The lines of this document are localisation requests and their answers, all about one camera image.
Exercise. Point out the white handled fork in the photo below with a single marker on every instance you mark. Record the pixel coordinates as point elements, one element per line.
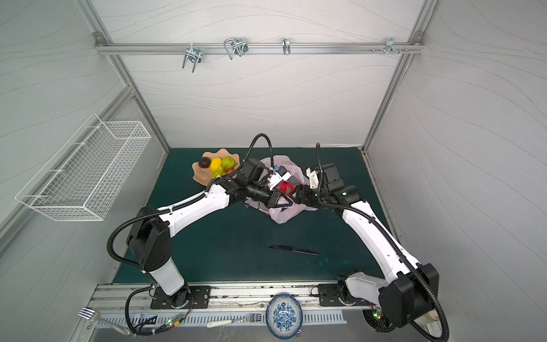
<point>249,318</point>

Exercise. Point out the dark purple knife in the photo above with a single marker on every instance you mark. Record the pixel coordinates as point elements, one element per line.
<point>295,250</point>

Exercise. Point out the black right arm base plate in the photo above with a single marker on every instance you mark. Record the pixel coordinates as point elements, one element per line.
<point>332,295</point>

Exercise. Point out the aluminium cross rail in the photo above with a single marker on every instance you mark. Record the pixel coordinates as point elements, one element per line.
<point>107,48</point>

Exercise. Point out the metal u-bolt clamp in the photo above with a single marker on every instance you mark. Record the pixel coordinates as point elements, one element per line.
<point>193,57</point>

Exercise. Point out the white wire basket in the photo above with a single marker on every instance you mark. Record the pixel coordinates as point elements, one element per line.
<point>82,180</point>

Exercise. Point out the metal hook clamp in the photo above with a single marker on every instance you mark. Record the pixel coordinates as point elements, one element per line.
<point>236,46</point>

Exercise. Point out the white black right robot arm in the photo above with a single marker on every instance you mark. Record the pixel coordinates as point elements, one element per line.
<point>408,289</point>

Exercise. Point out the green pear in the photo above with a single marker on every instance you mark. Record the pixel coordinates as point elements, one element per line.
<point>228,166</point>

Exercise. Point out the blue white patterned plate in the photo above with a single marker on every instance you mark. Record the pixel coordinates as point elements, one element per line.
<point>284,316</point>

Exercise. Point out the small metal hook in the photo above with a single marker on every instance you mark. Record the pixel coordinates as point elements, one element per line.
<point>286,46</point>

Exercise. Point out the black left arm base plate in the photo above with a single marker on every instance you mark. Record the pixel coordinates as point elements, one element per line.
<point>196,297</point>

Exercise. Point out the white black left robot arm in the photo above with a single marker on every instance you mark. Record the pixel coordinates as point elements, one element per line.
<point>150,237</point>

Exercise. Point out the dark purple plum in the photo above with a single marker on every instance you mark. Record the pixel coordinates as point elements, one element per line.
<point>204,162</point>

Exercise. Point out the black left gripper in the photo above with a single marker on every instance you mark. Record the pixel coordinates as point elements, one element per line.
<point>273,198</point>

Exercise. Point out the metal bracket with screws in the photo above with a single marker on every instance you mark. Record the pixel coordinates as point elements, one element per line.
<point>389,48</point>

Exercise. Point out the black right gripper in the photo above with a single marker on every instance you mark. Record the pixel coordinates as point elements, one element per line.
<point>305,195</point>

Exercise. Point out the pink plastic bag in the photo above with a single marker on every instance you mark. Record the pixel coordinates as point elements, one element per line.
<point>283,215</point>

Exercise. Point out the yellow lemon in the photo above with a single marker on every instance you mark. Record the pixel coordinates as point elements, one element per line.
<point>215,164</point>

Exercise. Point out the beige scalloped fruit bowl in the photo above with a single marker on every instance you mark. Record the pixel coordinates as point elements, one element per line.
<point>204,175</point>

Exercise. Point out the silver fork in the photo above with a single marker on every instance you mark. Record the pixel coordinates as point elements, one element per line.
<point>92,315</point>

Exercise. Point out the red dragon fruit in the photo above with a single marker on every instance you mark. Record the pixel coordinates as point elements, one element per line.
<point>286,188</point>

